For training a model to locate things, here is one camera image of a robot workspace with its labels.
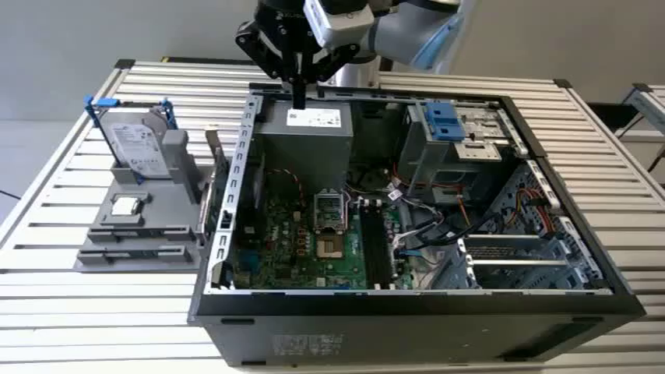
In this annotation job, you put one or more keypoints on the grey power supply unit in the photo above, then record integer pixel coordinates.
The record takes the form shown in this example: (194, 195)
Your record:
(302, 156)

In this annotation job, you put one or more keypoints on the CPU socket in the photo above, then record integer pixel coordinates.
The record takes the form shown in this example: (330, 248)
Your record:
(331, 245)

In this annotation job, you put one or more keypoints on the green motherboard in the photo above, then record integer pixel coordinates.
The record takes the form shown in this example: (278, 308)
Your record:
(281, 253)

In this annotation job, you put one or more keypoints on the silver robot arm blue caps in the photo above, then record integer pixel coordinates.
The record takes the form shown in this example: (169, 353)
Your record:
(395, 35)

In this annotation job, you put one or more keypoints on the silver CPU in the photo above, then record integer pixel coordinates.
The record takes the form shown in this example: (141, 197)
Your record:
(126, 206)

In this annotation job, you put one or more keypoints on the black case fan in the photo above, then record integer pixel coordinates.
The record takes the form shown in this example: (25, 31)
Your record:
(257, 187)

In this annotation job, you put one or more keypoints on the black PC case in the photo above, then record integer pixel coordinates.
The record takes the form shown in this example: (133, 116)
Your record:
(417, 335)

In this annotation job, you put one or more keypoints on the black RAM slot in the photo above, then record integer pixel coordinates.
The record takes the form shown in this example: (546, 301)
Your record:
(389, 245)
(373, 245)
(382, 245)
(366, 245)

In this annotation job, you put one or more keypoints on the metal slat side table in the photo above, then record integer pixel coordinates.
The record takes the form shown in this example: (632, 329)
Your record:
(650, 101)

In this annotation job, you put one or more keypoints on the blue plastic drive latch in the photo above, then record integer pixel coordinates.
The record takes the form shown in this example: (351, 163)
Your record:
(442, 132)

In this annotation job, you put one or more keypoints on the hard disk in blue carrier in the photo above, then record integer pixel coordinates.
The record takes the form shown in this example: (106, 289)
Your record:
(135, 148)

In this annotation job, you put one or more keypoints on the metal disk bay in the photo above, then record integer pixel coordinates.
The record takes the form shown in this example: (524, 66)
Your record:
(515, 263)

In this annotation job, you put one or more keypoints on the blue RAM stick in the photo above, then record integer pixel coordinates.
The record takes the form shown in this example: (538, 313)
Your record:
(138, 232)
(133, 255)

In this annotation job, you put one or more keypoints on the grey parts rack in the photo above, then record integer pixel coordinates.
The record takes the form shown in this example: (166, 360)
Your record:
(166, 218)

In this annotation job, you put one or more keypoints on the metal drive cage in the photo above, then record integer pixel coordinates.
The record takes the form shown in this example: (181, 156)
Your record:
(468, 152)

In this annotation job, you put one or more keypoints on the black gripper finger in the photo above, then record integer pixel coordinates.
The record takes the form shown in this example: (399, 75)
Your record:
(327, 62)
(261, 50)

